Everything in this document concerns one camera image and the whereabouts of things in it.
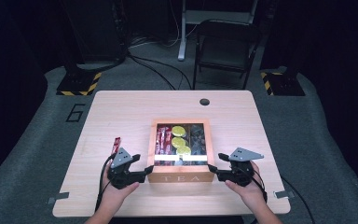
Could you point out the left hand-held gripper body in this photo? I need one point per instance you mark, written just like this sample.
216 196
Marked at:
121 168

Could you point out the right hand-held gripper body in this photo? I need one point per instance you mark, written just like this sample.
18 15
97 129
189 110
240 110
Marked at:
240 168

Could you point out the wooden tea box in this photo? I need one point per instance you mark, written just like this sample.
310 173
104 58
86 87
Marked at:
180 175

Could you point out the person's right hand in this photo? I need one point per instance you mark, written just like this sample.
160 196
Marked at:
248 193

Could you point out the person's left hand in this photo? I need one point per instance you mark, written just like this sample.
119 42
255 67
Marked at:
118 194

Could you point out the red sachet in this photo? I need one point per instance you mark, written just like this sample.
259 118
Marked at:
168 140
160 140
116 145

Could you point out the dark tea packets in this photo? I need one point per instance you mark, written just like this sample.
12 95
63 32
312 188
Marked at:
198 140

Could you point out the yellow round tea packet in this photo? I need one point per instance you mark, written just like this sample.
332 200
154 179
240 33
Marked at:
178 131
184 150
178 142

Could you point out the grey metal table clip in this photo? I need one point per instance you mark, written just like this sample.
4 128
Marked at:
57 197
284 194

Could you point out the black table grommet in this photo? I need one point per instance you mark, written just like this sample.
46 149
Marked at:
204 101

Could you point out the black yellow striped stand base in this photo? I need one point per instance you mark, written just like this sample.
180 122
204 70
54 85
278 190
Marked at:
284 85
79 84

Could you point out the black folding chair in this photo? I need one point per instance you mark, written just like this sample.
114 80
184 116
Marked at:
223 49

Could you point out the black cabinet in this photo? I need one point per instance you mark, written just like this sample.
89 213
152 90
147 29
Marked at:
94 31

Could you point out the white desk frame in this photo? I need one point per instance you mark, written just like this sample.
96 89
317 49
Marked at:
181 37

